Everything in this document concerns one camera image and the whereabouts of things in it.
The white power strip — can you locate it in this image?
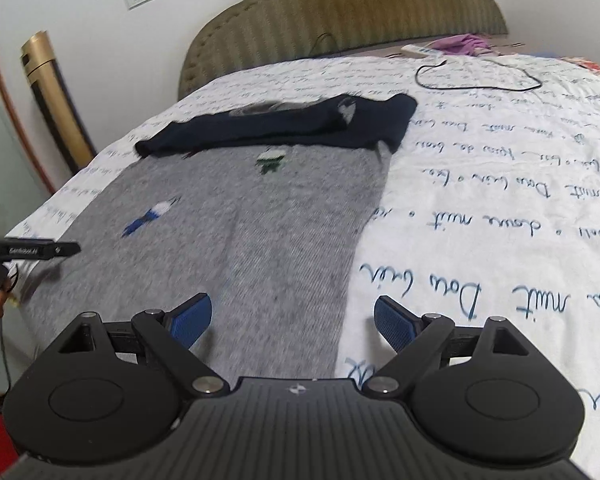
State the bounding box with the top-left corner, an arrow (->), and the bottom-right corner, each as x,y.
400,44 -> 443,58

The grey and navy knit sweater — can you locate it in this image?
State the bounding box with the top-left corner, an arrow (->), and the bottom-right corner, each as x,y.
22,93 -> 417,380

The pink patterned cloth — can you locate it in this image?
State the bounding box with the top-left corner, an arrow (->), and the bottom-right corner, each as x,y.
571,58 -> 600,74

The white bedsheet with blue script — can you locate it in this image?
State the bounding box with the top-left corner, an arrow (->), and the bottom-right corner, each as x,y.
16,55 -> 600,478

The purple cloth on bed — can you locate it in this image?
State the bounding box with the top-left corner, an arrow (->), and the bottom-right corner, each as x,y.
428,34 -> 492,56

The black cable on bed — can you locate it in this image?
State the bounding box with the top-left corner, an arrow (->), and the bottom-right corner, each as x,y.
413,56 -> 542,94

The olive green upholstered headboard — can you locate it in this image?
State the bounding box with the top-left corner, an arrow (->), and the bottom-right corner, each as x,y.
178,0 -> 508,99

